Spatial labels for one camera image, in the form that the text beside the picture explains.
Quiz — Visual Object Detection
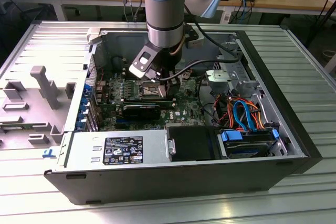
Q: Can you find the silver power supply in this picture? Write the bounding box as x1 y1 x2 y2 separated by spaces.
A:
56 129 170 168

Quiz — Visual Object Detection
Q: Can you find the orange wire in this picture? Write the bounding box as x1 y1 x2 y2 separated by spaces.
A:
215 97 265 131

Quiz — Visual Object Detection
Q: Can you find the black camera cable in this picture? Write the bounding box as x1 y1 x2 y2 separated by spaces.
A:
156 22 244 82

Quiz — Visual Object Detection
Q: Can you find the black graphics card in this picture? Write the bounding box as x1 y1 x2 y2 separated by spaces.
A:
122 103 161 120

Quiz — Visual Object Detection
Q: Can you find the hard disk in blue carrier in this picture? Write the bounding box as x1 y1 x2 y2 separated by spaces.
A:
217 127 279 159

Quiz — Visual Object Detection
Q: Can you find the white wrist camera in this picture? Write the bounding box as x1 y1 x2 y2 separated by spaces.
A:
128 45 160 78

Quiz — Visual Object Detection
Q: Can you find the black PC case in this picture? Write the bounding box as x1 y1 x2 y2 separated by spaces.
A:
43 26 323 206

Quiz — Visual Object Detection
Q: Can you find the blue wire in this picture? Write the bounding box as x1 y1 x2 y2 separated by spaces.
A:
233 100 259 133

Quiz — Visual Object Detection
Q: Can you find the silver metal bracket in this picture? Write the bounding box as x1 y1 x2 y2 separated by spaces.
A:
205 69 237 94

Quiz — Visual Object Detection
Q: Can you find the silver metal latch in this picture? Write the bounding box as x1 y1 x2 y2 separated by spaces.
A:
167 137 176 156

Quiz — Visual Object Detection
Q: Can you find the green RAM stick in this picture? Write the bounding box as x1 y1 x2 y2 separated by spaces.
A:
0 125 35 131

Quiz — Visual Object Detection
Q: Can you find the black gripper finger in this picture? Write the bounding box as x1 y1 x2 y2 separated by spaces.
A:
160 69 171 87
167 77 182 98

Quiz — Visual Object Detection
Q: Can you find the CPU socket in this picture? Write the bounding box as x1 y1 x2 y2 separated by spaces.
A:
138 77 169 99

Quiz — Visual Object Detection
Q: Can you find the gray parts rack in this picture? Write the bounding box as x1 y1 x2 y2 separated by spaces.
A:
0 65 77 152

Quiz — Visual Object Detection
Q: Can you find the green motherboard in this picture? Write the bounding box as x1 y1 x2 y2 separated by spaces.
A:
96 68 211 132

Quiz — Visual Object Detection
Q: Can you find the pale gray case latch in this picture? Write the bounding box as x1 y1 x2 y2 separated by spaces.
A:
85 27 102 45

